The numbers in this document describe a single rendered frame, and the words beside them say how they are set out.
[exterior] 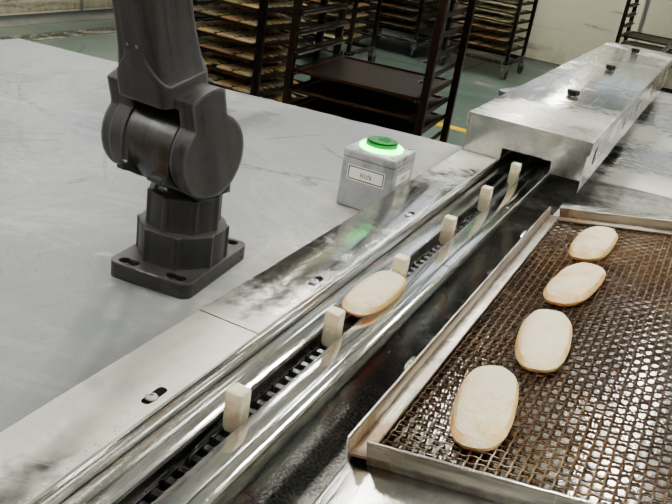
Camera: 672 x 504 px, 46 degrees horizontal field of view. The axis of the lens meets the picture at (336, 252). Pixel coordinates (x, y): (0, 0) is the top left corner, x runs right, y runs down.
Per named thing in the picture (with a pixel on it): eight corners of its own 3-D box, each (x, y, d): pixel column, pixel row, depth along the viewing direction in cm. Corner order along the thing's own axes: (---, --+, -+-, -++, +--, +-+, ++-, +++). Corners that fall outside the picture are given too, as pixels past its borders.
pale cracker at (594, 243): (585, 229, 82) (586, 218, 81) (623, 234, 80) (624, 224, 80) (560, 258, 74) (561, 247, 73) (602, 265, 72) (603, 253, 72)
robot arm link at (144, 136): (228, 207, 75) (186, 189, 78) (238, 102, 71) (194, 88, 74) (158, 230, 68) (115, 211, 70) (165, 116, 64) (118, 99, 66)
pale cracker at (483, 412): (467, 367, 54) (468, 352, 53) (524, 375, 53) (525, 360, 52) (439, 447, 45) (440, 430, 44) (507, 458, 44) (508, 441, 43)
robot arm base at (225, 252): (175, 234, 84) (106, 274, 73) (180, 162, 81) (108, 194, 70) (247, 256, 81) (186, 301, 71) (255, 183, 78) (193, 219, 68)
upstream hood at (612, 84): (601, 67, 221) (610, 36, 217) (667, 82, 214) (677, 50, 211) (457, 159, 116) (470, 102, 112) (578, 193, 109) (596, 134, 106)
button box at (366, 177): (355, 212, 107) (368, 133, 103) (408, 229, 104) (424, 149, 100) (327, 229, 100) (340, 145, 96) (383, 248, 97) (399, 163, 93)
